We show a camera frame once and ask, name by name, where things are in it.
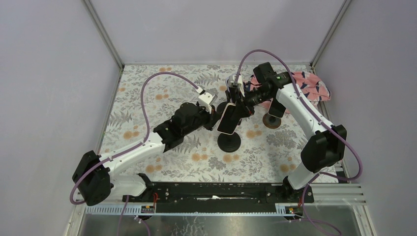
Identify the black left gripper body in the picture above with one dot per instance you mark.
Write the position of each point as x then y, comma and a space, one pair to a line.
213, 118

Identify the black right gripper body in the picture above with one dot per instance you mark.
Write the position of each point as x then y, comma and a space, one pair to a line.
245, 102

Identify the phone with beige case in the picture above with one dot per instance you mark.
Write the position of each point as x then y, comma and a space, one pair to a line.
227, 124

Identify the black phone stand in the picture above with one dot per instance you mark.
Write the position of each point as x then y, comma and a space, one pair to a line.
228, 97
229, 142

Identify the phone with lavender case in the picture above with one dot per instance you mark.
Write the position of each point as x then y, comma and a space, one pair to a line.
232, 81

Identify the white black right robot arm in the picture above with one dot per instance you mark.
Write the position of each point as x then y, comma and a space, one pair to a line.
326, 142

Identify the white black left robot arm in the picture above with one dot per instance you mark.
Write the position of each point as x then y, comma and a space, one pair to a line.
98, 176

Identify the floral patterned table mat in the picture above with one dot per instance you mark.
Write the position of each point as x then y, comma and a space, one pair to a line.
156, 91

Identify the pink patterned cloth bag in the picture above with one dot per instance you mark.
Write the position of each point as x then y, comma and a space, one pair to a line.
313, 88

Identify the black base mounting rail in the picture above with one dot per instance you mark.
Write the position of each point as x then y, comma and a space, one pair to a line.
207, 193

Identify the white slotted cable duct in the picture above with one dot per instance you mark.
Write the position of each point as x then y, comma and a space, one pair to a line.
194, 210

